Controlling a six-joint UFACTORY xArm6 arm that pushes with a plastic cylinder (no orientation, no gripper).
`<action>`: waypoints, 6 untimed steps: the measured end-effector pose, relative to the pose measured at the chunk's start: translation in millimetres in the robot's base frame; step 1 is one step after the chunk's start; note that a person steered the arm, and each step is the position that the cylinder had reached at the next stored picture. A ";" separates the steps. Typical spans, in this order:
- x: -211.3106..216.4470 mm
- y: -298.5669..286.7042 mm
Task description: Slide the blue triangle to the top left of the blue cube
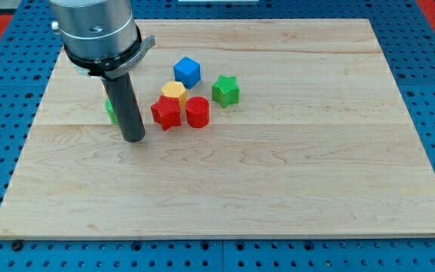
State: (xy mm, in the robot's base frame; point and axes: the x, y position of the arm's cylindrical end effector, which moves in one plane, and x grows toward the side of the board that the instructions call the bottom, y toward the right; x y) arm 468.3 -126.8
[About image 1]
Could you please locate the black clamp ring mount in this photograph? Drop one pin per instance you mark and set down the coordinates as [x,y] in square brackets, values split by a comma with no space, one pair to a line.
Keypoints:
[114,67]

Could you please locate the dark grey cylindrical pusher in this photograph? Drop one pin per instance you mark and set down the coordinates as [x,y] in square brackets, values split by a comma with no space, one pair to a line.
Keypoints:
[122,98]

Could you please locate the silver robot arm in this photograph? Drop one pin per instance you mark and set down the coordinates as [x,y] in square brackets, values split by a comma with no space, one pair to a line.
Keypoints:
[101,38]

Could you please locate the blue cube block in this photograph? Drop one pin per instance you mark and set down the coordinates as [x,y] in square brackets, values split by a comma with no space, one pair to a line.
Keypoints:
[188,72]

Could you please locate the green block behind pusher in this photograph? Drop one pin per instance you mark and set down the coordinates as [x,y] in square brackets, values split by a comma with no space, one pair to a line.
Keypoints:
[110,112]

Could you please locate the red star block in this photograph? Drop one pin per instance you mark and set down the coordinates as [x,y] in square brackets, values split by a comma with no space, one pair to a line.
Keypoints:
[166,112]

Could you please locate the yellow hexagon block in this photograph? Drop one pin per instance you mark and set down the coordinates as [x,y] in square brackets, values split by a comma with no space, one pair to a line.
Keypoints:
[177,90]

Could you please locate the red cylinder block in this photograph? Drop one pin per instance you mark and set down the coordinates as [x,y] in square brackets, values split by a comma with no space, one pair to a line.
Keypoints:
[197,111]

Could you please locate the green star block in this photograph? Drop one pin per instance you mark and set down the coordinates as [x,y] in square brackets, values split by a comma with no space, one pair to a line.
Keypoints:
[225,91]

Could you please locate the light wooden board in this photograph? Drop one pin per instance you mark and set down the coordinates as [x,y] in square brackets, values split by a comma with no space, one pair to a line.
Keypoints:
[319,146]

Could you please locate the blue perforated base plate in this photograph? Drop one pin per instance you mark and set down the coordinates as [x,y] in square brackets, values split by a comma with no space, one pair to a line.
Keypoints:
[28,53]

